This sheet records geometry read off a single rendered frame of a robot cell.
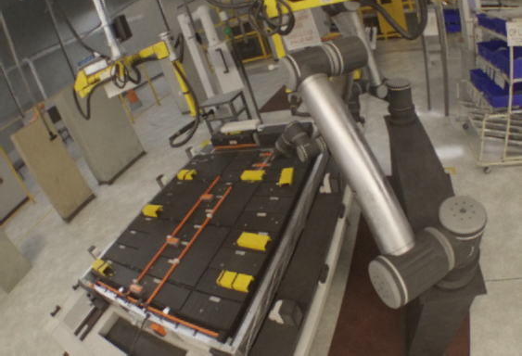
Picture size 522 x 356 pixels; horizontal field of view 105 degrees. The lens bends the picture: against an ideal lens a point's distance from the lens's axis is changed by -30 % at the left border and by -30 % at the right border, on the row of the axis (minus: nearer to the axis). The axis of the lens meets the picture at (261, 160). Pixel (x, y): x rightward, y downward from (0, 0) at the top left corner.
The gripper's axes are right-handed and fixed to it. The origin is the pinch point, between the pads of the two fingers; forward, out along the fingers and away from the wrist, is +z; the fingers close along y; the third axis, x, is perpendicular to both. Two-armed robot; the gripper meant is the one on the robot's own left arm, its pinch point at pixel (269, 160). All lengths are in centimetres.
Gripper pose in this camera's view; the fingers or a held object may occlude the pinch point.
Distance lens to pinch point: 204.1
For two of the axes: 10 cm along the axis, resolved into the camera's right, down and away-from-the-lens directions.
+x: 7.9, 6.1, 0.5
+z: -4.8, 5.6, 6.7
